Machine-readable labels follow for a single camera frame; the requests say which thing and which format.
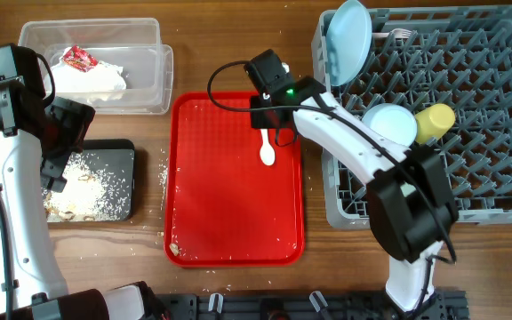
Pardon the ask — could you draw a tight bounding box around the white plastic fork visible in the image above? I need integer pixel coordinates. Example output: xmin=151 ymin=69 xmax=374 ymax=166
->
xmin=372 ymin=28 xmax=412 ymax=39

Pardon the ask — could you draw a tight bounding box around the red serving tray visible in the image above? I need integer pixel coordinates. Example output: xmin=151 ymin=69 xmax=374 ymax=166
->
xmin=164 ymin=92 xmax=305 ymax=268

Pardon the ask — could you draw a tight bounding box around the red snack wrapper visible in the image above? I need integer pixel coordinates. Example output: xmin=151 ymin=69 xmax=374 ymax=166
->
xmin=61 ymin=45 xmax=99 ymax=72

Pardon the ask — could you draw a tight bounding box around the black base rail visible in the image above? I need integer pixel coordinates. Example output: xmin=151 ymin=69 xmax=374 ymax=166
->
xmin=158 ymin=290 xmax=470 ymax=320

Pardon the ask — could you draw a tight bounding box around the light blue plate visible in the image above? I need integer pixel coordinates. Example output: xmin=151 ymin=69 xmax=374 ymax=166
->
xmin=325 ymin=0 xmax=372 ymax=86

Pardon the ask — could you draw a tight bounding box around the grey dishwasher rack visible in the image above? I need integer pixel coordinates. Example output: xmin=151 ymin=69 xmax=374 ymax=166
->
xmin=332 ymin=5 xmax=512 ymax=225

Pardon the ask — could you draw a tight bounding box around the clear plastic waste bin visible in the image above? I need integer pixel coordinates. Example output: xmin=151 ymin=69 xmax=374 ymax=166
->
xmin=19 ymin=18 xmax=173 ymax=115

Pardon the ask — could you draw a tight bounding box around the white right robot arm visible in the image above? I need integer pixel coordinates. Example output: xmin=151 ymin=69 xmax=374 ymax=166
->
xmin=251 ymin=75 xmax=459 ymax=317

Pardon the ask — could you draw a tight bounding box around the yellow cup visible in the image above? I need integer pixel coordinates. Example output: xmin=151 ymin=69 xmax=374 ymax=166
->
xmin=415 ymin=104 xmax=455 ymax=144

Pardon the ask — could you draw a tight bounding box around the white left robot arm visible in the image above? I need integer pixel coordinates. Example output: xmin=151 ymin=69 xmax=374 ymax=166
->
xmin=0 ymin=78 xmax=153 ymax=319

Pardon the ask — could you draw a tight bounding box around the spilled white rice pile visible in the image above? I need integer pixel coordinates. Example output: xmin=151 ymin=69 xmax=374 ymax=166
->
xmin=44 ymin=153 xmax=131 ymax=222

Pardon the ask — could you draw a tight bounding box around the white plastic spoon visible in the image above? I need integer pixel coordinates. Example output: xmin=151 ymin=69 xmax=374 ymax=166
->
xmin=260 ymin=129 xmax=276 ymax=166

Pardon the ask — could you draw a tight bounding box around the white napkin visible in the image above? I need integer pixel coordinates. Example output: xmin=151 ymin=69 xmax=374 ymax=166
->
xmin=51 ymin=61 xmax=127 ymax=104

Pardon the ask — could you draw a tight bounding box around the black plastic bin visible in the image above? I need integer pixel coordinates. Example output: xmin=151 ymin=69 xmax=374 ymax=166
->
xmin=44 ymin=138 xmax=136 ymax=223

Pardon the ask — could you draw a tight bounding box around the nut shell scrap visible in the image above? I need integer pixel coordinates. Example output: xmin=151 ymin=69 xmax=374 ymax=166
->
xmin=170 ymin=244 xmax=180 ymax=256

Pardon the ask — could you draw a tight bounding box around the light blue bowl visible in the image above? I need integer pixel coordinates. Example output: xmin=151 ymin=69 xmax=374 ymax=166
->
xmin=362 ymin=103 xmax=418 ymax=147

